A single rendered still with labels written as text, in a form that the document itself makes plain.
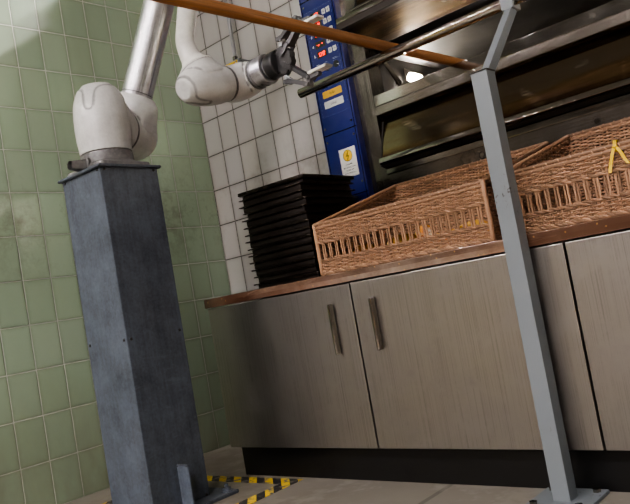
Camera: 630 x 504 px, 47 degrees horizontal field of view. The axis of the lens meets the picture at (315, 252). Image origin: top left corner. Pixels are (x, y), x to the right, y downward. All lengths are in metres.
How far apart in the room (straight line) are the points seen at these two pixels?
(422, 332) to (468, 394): 0.19
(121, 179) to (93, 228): 0.16
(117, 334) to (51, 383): 0.56
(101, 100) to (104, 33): 0.84
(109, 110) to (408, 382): 1.16
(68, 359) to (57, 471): 0.37
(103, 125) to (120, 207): 0.25
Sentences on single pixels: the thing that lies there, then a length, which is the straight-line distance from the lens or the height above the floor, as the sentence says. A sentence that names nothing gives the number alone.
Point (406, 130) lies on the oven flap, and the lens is 2.49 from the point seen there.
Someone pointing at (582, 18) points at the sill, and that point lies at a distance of 2.26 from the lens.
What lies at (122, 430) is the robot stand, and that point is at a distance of 2.17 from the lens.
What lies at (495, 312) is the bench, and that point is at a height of 0.42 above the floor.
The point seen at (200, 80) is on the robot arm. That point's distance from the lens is 2.05.
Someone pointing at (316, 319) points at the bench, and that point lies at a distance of 2.04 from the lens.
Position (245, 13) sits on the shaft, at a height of 1.18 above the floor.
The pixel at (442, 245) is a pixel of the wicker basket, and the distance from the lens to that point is 1.84.
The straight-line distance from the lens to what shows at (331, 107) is 2.66.
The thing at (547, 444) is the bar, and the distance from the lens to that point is 1.67.
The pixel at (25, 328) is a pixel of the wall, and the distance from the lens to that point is 2.58.
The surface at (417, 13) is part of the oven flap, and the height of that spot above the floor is 1.37.
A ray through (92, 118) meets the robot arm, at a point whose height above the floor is 1.15.
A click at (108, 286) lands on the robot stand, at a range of 2.12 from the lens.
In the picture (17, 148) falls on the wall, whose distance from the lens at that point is 2.70.
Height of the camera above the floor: 0.52
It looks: 4 degrees up
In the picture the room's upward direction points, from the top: 10 degrees counter-clockwise
